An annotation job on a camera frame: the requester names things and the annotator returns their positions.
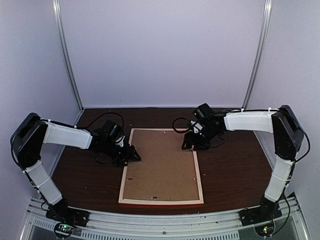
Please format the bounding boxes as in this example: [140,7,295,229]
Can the right round led board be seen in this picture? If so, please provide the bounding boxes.
[254,223,275,238]

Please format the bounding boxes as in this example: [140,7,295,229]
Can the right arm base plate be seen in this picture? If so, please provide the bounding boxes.
[238,206,283,226]

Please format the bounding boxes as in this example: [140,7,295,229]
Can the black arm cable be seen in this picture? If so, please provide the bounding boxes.
[172,117,195,135]
[77,112,125,136]

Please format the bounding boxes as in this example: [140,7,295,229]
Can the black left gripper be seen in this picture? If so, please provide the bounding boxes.
[103,139,142,167]

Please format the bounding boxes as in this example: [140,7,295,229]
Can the left aluminium corner post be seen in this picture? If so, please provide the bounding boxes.
[52,0,84,112]

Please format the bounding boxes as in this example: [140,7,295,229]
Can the aluminium front rail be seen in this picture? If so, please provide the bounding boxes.
[19,197,313,240]

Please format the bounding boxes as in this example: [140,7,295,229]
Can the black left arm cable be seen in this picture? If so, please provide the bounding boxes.
[77,112,125,136]

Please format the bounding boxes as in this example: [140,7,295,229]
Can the red wooden picture frame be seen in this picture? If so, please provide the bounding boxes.
[117,127,205,207]

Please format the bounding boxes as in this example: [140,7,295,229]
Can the round led board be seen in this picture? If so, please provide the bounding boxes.
[53,222,75,238]
[254,223,275,238]

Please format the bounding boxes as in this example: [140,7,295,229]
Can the right aluminium corner post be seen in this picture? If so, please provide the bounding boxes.
[242,0,273,109]

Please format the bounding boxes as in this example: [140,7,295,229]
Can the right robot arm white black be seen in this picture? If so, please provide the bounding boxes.
[181,103,306,221]

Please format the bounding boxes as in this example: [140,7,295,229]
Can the aluminium corner post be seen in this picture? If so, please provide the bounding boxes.
[242,0,273,109]
[52,0,84,112]

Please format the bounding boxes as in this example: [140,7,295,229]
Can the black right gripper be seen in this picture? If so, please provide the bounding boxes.
[182,124,220,151]

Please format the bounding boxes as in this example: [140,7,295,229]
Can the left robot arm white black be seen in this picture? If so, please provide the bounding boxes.
[10,112,141,222]

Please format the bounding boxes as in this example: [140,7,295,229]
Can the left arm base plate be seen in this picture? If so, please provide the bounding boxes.
[45,205,90,227]

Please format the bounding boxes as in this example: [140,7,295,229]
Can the left round led board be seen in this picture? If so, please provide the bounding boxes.
[53,222,75,238]

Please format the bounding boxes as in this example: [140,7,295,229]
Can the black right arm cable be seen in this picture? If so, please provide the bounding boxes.
[172,117,195,135]

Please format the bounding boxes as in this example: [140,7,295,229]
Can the brown backing board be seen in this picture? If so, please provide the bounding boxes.
[121,129,201,201]

